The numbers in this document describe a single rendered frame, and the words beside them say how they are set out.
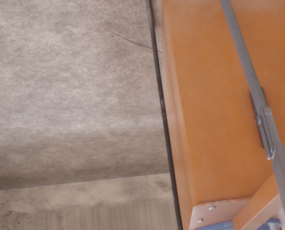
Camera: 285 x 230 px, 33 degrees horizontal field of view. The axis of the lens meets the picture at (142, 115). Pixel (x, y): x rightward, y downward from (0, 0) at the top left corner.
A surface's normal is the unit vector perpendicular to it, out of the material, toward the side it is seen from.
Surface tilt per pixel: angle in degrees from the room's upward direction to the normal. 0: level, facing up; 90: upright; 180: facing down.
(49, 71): 0
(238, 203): 0
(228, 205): 0
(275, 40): 90
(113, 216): 90
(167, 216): 90
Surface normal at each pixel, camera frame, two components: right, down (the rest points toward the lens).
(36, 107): 0.11, 0.91
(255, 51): -0.05, -0.40
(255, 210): -0.99, 0.09
